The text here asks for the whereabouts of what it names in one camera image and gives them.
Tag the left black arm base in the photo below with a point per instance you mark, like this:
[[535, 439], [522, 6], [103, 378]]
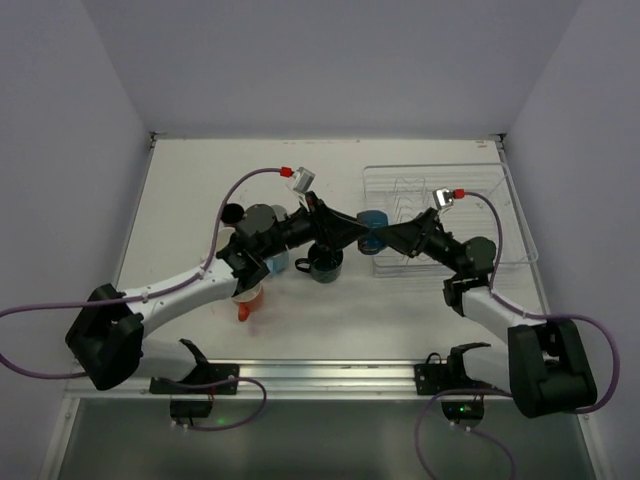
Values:
[[185, 412]]

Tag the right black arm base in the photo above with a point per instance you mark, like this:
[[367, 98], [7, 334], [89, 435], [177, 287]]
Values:
[[436, 375]]

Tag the pink dotted ceramic mug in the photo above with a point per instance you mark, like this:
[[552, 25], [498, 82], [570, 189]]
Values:
[[280, 212]]

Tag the dark green ceramic mug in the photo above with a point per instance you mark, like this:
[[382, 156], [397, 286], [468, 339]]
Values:
[[323, 266]]

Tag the white ceramic cup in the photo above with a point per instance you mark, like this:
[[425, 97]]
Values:
[[225, 240]]

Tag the aluminium mounting rail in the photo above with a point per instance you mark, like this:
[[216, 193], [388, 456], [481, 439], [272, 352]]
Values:
[[292, 380]]

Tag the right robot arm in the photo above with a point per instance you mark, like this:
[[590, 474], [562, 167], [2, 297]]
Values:
[[543, 365]]

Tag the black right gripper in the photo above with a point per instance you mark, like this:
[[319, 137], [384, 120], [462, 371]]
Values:
[[425, 234]]

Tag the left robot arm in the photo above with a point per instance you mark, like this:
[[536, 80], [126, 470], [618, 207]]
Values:
[[111, 337]]

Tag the light blue ceramic mug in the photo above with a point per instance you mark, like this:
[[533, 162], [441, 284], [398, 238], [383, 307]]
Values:
[[277, 264]]

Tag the blue mug cream interior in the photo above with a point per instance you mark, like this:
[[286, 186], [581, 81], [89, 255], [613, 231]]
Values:
[[371, 244]]

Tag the orange ceramic mug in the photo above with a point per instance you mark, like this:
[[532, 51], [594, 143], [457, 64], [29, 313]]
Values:
[[249, 302]]

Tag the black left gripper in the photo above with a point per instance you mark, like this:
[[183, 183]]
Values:
[[317, 219]]

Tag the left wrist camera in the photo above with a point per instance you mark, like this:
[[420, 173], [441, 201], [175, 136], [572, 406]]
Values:
[[300, 183]]

